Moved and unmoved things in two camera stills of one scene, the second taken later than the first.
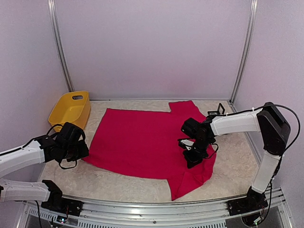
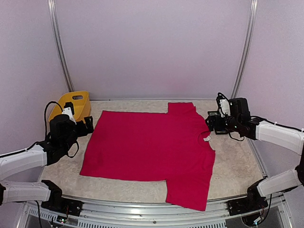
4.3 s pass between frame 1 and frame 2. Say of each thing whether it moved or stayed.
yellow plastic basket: stayed
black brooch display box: stayed
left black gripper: moved
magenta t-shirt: moved
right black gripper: moved
